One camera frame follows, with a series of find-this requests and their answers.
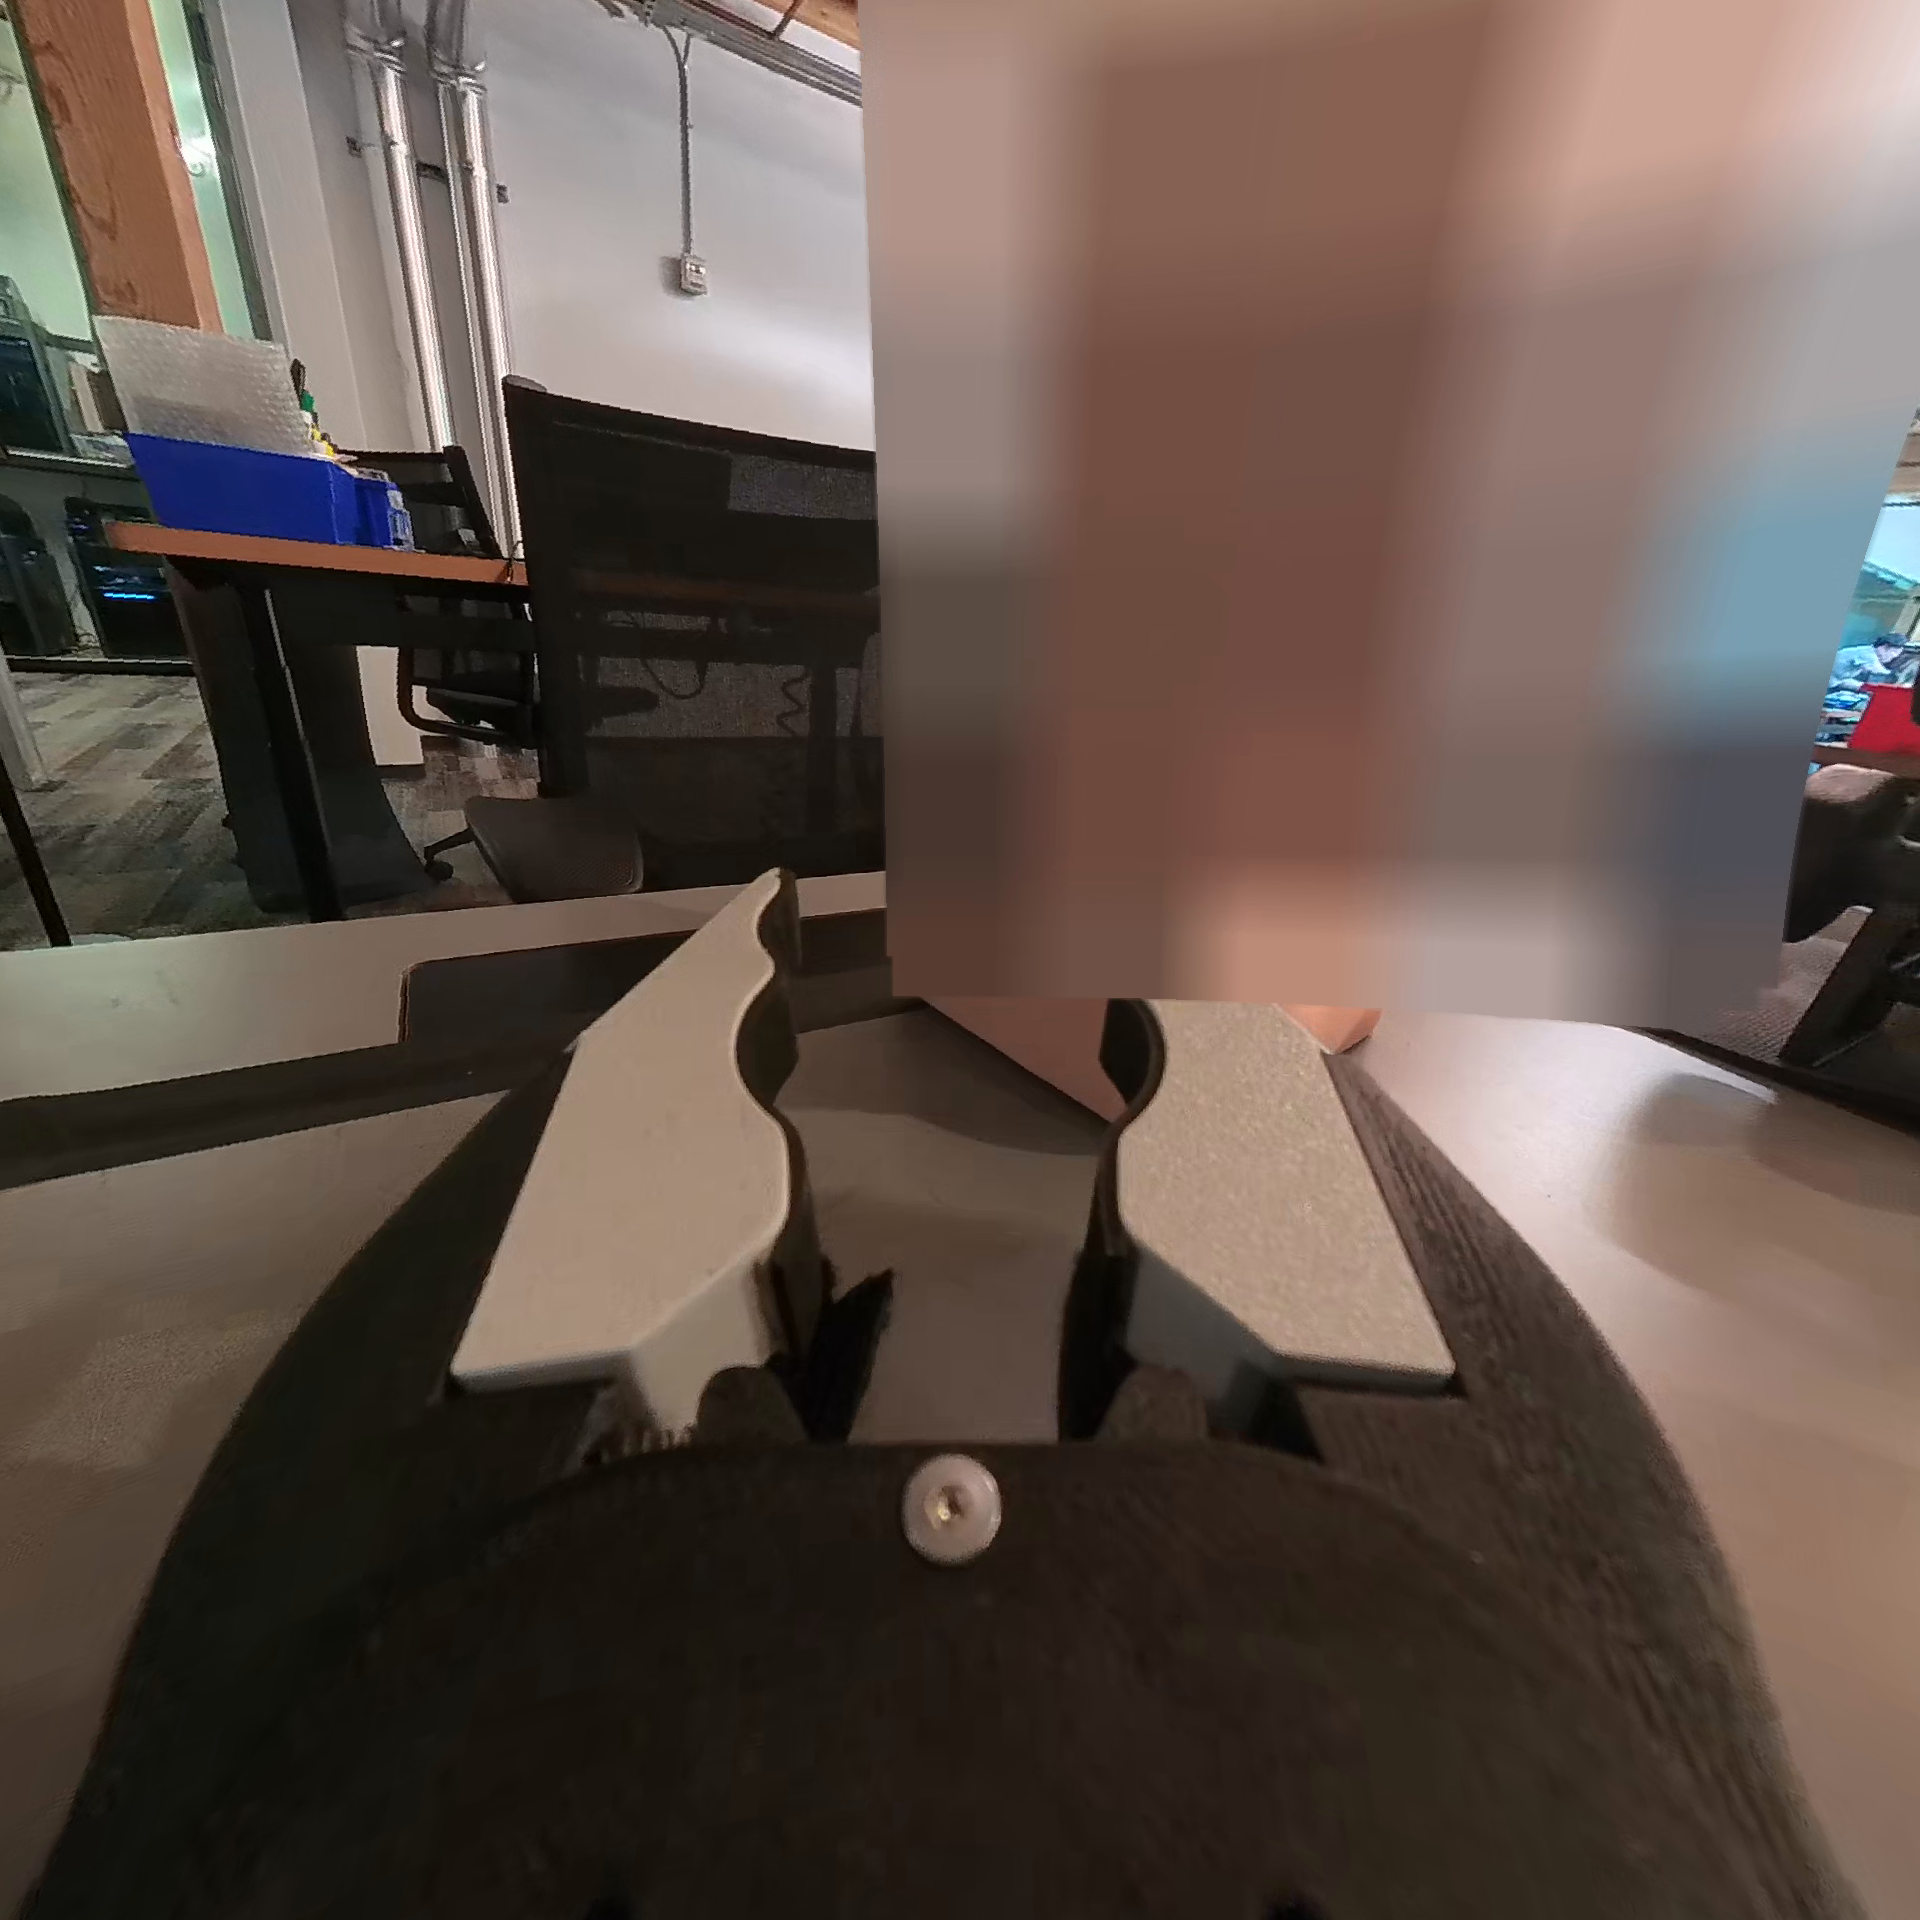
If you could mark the silver vertical wall pipes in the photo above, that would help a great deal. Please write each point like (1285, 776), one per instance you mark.
(440, 256)

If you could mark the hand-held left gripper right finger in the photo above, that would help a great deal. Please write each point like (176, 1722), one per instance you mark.
(1268, 1200)

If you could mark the black mesh office chair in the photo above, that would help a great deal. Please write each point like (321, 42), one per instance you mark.
(685, 629)

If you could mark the small black office chair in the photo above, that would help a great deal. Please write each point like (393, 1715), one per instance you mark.
(461, 629)

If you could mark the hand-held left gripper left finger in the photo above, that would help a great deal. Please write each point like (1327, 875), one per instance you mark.
(639, 1185)

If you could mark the black equipment rack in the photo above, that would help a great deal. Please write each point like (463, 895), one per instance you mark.
(29, 496)

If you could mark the wooden structural post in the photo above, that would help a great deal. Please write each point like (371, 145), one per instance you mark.
(128, 164)

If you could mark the dark chair with black legs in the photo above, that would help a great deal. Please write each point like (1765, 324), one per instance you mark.
(1854, 884)

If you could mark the wall electrical box with conduit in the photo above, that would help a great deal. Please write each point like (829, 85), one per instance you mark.
(690, 225)

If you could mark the clear bubble wrap sheet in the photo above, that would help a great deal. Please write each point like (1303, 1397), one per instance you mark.
(196, 384)

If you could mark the blue plastic bin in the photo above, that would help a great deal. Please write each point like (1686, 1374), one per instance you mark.
(250, 487)

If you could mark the wooden top office desk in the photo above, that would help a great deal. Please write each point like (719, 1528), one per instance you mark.
(322, 560)

